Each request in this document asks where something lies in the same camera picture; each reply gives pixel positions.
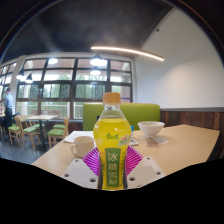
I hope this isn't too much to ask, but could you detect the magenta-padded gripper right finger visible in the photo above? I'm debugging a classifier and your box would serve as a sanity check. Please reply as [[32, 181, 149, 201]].
[[124, 145, 166, 190]]

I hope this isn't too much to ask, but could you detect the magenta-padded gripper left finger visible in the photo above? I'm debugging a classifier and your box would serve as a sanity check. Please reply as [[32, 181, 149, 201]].
[[61, 146, 101, 190]]

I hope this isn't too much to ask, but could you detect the yellow drink bottle orange cap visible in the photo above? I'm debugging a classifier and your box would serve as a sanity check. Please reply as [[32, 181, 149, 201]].
[[92, 92, 133, 191]]

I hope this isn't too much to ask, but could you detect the white mug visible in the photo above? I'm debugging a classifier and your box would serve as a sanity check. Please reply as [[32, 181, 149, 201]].
[[69, 135, 95, 159]]

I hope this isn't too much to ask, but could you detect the printed paper card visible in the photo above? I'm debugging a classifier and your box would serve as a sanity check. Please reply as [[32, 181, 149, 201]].
[[144, 136, 169, 148]]

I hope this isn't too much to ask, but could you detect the white ceramic bowl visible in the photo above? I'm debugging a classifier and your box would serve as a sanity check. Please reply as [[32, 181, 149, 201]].
[[137, 120, 166, 138]]

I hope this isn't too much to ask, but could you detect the group of green-seated wooden chairs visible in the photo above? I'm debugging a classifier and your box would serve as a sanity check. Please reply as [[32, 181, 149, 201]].
[[7, 114, 71, 149]]

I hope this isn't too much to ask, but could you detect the green upholstered bench backrest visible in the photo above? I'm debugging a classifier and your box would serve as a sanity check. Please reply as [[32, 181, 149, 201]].
[[82, 102, 161, 132]]

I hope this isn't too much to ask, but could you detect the light wooden dining table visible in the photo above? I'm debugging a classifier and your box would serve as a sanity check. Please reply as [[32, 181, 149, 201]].
[[25, 114, 60, 144]]

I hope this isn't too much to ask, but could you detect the person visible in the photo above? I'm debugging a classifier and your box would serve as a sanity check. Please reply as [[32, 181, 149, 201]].
[[2, 87, 14, 129]]

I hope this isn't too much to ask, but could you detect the long linear ceiling light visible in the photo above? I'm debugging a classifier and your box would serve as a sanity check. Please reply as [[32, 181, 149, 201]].
[[90, 45, 165, 62]]

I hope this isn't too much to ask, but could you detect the dark-framed window wall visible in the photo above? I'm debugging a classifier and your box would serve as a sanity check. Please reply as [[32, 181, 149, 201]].
[[0, 57, 134, 120]]

